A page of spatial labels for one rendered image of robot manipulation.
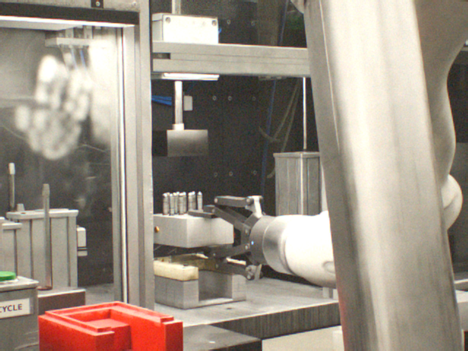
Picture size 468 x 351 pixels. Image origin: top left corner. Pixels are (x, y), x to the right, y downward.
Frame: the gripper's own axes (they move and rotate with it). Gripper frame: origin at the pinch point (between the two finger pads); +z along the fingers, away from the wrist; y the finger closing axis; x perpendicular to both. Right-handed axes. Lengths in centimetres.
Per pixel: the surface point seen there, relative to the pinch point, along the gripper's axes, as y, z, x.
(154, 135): 15.9, 9.0, 4.3
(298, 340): -108, 269, -255
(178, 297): -10.5, -1.3, 6.5
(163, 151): 13.2, 6.2, 4.3
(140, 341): -9.6, -26.6, 29.1
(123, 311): -6.5, -21.8, 28.7
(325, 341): -108, 258, -265
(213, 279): -9.2, 2.6, -3.5
